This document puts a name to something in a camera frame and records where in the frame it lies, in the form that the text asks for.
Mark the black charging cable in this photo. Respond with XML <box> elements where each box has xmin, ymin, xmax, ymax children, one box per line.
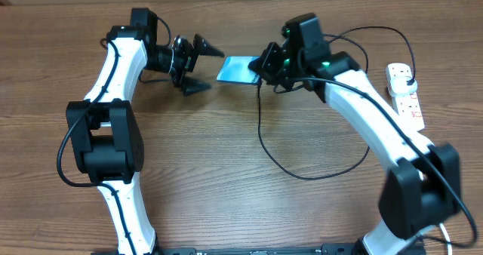
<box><xmin>257</xmin><ymin>26</ymin><xmax>417</xmax><ymax>182</ymax></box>

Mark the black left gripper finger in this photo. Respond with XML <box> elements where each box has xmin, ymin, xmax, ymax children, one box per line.
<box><xmin>181</xmin><ymin>76</ymin><xmax>211</xmax><ymax>97</ymax></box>
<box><xmin>192</xmin><ymin>34</ymin><xmax>225</xmax><ymax>57</ymax></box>

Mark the white power strip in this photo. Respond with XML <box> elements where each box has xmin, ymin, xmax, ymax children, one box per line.
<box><xmin>385</xmin><ymin>63</ymin><xmax>425</xmax><ymax>131</ymax></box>

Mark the Samsung Galaxy smartphone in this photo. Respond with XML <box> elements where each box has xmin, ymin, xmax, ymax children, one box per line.
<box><xmin>217</xmin><ymin>56</ymin><xmax>260</xmax><ymax>84</ymax></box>

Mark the white charger plug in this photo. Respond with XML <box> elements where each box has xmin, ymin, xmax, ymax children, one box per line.
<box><xmin>387</xmin><ymin>76</ymin><xmax>418</xmax><ymax>97</ymax></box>

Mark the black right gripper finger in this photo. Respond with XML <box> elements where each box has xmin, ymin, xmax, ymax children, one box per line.
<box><xmin>248</xmin><ymin>54</ymin><xmax>271</xmax><ymax>72</ymax></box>
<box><xmin>253</xmin><ymin>69</ymin><xmax>274</xmax><ymax>85</ymax></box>

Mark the white power strip cord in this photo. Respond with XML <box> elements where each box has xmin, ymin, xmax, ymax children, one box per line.
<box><xmin>437</xmin><ymin>223</ymin><xmax>454</xmax><ymax>255</ymax></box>

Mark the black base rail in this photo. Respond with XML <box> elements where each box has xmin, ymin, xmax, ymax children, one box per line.
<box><xmin>90</xmin><ymin>241</ymin><xmax>427</xmax><ymax>255</ymax></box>

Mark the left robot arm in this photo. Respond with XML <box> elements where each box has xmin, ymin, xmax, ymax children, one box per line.
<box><xmin>57</xmin><ymin>8</ymin><xmax>224</xmax><ymax>254</ymax></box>

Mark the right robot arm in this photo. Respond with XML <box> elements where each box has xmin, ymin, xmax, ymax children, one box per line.
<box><xmin>248</xmin><ymin>13</ymin><xmax>463</xmax><ymax>254</ymax></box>

